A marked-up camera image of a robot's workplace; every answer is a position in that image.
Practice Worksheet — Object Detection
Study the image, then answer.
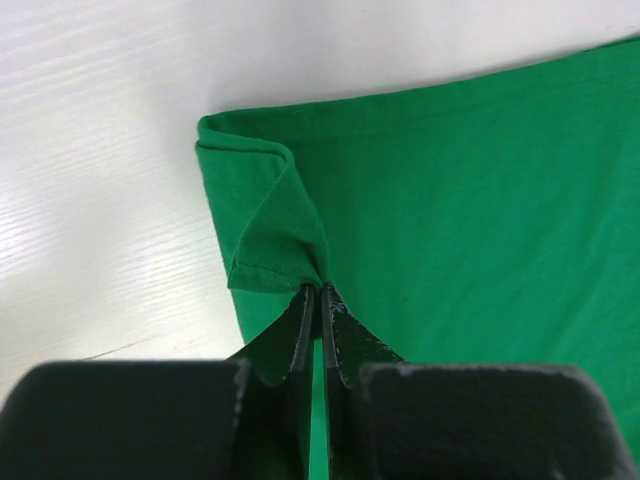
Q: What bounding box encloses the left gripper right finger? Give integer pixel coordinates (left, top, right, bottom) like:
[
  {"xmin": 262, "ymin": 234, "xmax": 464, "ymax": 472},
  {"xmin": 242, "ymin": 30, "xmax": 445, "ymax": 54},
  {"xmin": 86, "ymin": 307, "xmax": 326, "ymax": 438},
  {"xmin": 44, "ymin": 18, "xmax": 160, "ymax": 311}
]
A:
[{"xmin": 320, "ymin": 284, "xmax": 633, "ymax": 479}]

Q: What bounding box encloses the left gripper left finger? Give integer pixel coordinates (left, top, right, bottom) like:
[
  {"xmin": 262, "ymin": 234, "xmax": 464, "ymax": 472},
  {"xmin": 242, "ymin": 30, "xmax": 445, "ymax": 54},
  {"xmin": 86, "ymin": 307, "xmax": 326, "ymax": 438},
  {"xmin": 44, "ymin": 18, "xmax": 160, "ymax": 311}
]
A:
[{"xmin": 1, "ymin": 286, "xmax": 315, "ymax": 479}]

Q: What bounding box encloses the green t shirt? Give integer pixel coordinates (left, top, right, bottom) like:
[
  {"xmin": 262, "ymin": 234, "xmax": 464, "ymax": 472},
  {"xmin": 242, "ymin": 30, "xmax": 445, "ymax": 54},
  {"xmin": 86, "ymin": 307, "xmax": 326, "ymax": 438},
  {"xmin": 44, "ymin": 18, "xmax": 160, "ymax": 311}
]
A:
[{"xmin": 195, "ymin": 37, "xmax": 639, "ymax": 462}]

